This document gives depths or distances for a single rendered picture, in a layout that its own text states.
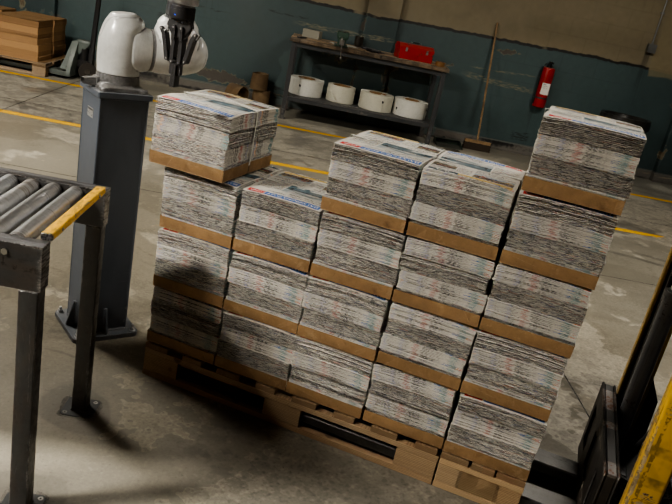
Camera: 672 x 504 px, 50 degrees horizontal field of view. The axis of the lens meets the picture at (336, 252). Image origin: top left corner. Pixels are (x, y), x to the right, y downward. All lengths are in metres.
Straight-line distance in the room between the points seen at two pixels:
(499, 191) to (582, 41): 7.35
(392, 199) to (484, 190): 0.28
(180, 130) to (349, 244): 0.68
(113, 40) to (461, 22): 6.72
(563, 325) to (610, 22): 7.50
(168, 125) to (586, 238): 1.37
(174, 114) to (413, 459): 1.41
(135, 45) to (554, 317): 1.72
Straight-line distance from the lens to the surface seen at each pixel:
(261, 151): 2.64
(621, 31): 9.60
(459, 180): 2.17
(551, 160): 2.14
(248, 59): 9.04
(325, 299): 2.39
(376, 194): 2.25
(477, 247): 2.21
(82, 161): 2.94
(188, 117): 2.43
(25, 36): 8.54
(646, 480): 2.27
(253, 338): 2.57
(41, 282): 1.88
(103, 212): 2.31
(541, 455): 2.82
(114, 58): 2.76
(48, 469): 2.41
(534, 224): 2.17
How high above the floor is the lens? 1.51
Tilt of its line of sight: 20 degrees down
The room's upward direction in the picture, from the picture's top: 12 degrees clockwise
